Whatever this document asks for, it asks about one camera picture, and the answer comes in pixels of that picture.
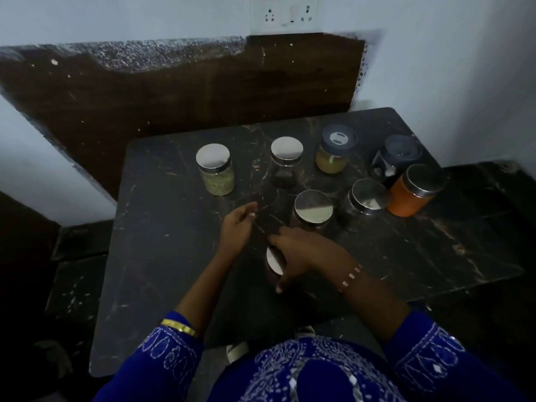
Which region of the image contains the garam masala jar grey lid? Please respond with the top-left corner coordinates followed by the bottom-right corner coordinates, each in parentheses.
top-left (314, 124), bottom-right (358, 175)

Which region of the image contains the person's left hand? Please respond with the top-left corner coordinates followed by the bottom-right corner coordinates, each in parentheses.
top-left (217, 200), bottom-right (260, 259)

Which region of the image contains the black pepper jar grey lid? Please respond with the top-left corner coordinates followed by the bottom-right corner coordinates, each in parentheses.
top-left (370, 134), bottom-right (424, 187)

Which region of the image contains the person's right hand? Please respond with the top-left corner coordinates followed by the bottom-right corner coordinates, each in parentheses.
top-left (267, 226), bottom-right (360, 295)

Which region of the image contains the black pepper jar steel lid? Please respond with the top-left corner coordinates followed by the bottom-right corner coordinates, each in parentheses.
top-left (267, 136), bottom-right (305, 190)

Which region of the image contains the red chilli powder jar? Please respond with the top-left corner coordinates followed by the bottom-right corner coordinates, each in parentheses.
top-left (386, 164), bottom-right (448, 218)

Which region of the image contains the gold bangle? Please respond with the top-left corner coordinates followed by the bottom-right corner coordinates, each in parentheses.
top-left (160, 318), bottom-right (199, 339)

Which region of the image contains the person's left forearm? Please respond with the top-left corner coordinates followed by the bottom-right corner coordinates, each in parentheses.
top-left (175, 250), bottom-right (238, 336)

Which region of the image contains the red beaded bracelet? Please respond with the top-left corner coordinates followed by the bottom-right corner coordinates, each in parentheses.
top-left (337, 263), bottom-right (364, 294)

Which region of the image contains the steel-lid brown pods spice jar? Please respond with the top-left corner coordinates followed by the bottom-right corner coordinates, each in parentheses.
top-left (289, 189), bottom-right (335, 233)

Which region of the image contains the steel-lid cinnamon jar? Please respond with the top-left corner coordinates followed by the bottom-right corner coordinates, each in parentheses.
top-left (264, 246), bottom-right (290, 289)

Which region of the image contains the white wall socket plate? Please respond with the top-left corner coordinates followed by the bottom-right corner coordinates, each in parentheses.
top-left (250, 0), bottom-right (322, 36)

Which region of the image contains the white sandal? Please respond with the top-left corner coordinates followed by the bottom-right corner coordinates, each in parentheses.
top-left (226, 341), bottom-right (251, 365)

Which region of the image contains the fennel jar steel lid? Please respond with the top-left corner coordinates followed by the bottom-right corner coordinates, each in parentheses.
top-left (195, 142), bottom-right (236, 197)

